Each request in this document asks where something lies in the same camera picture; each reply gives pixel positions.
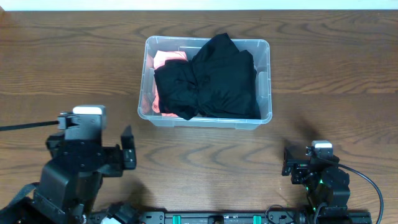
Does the black garment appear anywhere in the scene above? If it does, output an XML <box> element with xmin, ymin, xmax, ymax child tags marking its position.
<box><xmin>154</xmin><ymin>34</ymin><xmax>261</xmax><ymax>120</ymax></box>

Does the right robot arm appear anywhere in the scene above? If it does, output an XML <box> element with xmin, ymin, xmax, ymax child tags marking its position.
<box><xmin>282</xmin><ymin>146</ymin><xmax>350</xmax><ymax>221</ymax></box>

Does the clear plastic storage bin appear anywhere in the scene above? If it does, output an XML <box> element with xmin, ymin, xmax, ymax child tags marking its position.
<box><xmin>137</xmin><ymin>35</ymin><xmax>272</xmax><ymax>130</ymax></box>

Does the pink printed t-shirt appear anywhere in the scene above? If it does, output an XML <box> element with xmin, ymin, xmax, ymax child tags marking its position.
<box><xmin>152</xmin><ymin>50</ymin><xmax>187</xmax><ymax>118</ymax></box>

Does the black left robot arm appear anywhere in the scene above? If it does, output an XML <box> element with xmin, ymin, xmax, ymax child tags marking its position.
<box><xmin>1</xmin><ymin>113</ymin><xmax>139</xmax><ymax>223</ymax></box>

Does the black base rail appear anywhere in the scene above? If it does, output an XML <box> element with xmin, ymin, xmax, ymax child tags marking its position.
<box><xmin>90</xmin><ymin>203</ymin><xmax>373</xmax><ymax>224</ymax></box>

